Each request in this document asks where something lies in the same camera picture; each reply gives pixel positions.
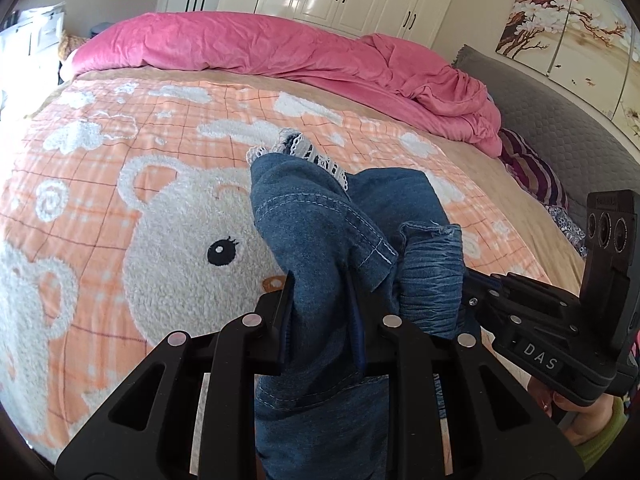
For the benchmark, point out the floral patterned pillow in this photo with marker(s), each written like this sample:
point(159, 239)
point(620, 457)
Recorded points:
point(567, 230)

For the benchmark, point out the blue denim pants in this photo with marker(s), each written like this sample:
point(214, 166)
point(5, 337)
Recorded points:
point(310, 220)

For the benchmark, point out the white drawer cabinet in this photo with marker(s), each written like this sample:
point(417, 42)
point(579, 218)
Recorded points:
point(40, 30)

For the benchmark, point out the floral wall painting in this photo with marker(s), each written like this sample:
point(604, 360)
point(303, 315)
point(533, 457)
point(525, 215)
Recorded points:
point(565, 35)

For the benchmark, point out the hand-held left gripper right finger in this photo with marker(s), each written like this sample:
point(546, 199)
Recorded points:
point(360, 340)

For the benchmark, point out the purple striped pillow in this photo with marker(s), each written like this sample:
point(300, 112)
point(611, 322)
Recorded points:
point(530, 170)

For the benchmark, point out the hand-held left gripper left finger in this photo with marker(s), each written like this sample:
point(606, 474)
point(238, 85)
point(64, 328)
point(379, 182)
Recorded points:
point(280, 330)

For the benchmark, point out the person's right hand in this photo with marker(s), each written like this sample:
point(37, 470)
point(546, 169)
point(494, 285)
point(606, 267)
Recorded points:
point(585, 420)

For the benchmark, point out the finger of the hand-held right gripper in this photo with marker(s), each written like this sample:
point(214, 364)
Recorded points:
point(492, 315)
point(520, 287)

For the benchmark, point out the bear printed blanket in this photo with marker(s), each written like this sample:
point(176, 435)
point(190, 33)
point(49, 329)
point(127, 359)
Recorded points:
point(150, 220)

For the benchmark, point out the person's green sleeved forearm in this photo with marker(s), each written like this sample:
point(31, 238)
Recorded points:
point(610, 445)

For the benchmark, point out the pink duvet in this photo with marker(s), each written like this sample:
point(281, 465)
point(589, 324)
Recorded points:
point(250, 45)

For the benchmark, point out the grey padded headboard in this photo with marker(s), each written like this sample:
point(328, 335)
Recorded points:
point(550, 120)

